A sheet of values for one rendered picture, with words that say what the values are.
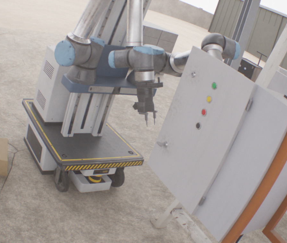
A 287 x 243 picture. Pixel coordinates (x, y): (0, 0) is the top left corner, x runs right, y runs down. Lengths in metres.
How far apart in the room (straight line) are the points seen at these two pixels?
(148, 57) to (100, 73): 0.68
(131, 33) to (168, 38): 4.36
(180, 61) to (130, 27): 0.54
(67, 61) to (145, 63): 0.43
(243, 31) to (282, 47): 3.50
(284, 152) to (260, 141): 0.12
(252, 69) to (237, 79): 4.65
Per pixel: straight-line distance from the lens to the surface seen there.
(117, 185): 2.42
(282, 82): 4.43
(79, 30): 1.67
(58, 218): 2.02
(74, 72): 1.87
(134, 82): 2.14
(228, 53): 1.73
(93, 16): 1.64
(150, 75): 1.49
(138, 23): 1.67
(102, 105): 2.30
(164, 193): 2.65
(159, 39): 5.91
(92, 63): 1.85
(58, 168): 2.13
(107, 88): 1.98
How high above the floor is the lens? 1.39
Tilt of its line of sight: 21 degrees down
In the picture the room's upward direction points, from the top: 21 degrees clockwise
